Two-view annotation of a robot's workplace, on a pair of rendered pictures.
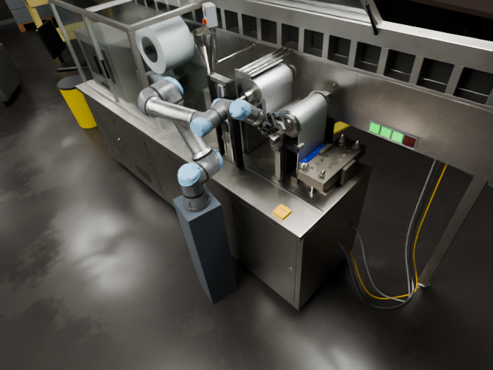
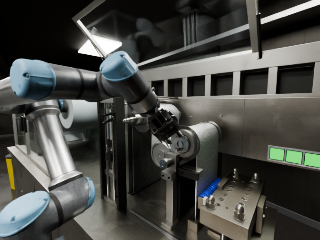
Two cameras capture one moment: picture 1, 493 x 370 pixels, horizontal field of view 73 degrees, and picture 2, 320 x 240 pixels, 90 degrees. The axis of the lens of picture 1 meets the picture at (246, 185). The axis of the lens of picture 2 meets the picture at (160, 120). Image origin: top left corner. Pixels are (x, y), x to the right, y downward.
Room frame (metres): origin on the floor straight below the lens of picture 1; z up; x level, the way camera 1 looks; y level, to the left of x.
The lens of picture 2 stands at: (0.77, -0.04, 1.42)
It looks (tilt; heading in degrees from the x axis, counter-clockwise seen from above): 6 degrees down; 350
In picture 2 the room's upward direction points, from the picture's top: straight up
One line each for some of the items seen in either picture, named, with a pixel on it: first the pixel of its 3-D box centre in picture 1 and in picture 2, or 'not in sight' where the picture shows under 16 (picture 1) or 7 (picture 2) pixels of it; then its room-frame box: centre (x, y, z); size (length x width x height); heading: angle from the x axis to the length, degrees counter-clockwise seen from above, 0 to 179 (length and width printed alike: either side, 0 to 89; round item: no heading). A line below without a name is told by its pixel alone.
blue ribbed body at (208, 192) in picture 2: (313, 154); (211, 189); (1.41, -0.38, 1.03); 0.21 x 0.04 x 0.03; 131
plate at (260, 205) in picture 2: (348, 172); (261, 213); (1.30, -0.55, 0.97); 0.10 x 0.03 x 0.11; 131
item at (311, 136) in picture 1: (311, 139); (207, 169); (1.42, -0.37, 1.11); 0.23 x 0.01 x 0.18; 131
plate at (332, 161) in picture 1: (332, 161); (236, 198); (1.36, -0.48, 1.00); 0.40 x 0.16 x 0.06; 131
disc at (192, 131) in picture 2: (288, 124); (183, 143); (1.39, -0.24, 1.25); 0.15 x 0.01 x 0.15; 41
